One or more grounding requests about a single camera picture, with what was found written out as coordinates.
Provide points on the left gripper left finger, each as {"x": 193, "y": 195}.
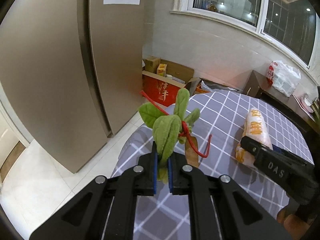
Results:
{"x": 104, "y": 208}

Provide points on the white door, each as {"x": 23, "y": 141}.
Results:
{"x": 8, "y": 140}

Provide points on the green plush leaf toy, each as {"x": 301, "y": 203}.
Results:
{"x": 168, "y": 129}

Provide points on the pink paper on cabinet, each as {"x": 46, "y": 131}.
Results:
{"x": 304, "y": 102}

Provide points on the grey checked tablecloth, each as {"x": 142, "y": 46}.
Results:
{"x": 220, "y": 127}

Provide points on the brown cardboard box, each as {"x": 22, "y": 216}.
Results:
{"x": 175, "y": 71}

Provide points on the red cardboard box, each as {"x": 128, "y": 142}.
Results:
{"x": 161, "y": 89}

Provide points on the yellow small box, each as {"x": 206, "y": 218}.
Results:
{"x": 162, "y": 70}

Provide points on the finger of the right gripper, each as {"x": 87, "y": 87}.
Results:
{"x": 252, "y": 151}

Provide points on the person's right hand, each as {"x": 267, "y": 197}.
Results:
{"x": 292, "y": 224}

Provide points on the dark wooden side cabinet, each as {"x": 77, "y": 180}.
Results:
{"x": 258, "y": 87}

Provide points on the white framed window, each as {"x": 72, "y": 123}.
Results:
{"x": 290, "y": 26}

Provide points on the white plastic bag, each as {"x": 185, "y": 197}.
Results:
{"x": 283, "y": 77}

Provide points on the orange white snack bag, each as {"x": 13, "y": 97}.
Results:
{"x": 255, "y": 127}

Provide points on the beige refrigerator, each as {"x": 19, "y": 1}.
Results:
{"x": 71, "y": 71}

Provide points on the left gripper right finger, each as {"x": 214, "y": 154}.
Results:
{"x": 218, "y": 207}

